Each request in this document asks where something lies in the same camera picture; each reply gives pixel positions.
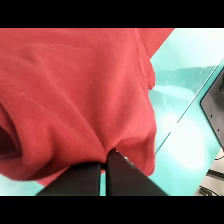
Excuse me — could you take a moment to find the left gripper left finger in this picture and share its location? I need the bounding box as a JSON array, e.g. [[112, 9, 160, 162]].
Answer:
[[36, 161, 103, 197]]

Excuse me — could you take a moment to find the red T-shirt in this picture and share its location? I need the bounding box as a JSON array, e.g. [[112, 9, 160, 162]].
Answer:
[[0, 28, 175, 188]]

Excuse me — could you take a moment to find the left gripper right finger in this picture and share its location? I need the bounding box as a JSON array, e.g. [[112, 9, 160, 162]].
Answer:
[[105, 148, 168, 197]]

